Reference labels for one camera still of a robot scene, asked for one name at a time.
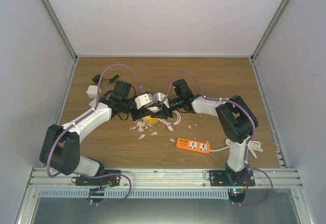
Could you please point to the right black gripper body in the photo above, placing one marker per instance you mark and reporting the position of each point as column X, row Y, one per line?
column 165, row 108

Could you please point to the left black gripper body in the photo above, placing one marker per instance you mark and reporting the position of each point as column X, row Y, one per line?
column 126, row 103

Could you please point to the yellow cube socket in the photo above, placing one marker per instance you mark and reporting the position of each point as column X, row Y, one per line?
column 150, row 120

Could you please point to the white tiger cube plug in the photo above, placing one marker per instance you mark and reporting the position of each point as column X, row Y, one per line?
column 93, row 91

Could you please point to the black power adapter with cable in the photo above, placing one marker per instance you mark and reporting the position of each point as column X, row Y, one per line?
column 96, row 79

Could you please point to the orange power strip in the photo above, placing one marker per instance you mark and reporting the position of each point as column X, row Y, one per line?
column 193, row 146

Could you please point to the white cube adapter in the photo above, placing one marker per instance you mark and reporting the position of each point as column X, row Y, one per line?
column 154, row 109

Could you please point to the white USB charger plug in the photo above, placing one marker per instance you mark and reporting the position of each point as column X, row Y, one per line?
column 94, row 103

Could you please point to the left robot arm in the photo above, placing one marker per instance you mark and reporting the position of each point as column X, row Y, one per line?
column 61, row 147

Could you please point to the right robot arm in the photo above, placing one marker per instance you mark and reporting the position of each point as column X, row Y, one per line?
column 237, row 121

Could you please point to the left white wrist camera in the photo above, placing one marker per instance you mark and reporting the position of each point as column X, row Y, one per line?
column 144, row 100

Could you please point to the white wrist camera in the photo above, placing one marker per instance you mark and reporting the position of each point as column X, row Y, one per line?
column 144, row 100
column 160, row 98

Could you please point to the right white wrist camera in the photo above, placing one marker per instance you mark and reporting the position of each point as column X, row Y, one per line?
column 160, row 98

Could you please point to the aluminium rail front frame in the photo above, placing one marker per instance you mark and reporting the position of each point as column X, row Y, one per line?
column 173, row 179

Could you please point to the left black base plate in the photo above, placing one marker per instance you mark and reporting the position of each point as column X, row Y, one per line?
column 109, row 181

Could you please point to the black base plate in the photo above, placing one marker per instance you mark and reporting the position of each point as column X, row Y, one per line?
column 109, row 181
column 229, row 178

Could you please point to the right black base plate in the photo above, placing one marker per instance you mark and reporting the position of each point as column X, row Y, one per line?
column 229, row 178

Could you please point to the grey slotted cable duct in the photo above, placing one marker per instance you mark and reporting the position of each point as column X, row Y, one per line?
column 136, row 193

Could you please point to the left aluminium corner post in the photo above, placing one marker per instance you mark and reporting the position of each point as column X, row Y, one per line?
column 49, row 9

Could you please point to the aluminium corner post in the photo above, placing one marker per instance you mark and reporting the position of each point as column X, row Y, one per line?
column 49, row 9
column 272, row 24

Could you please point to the right aluminium corner post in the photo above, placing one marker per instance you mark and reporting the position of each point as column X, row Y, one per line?
column 272, row 24

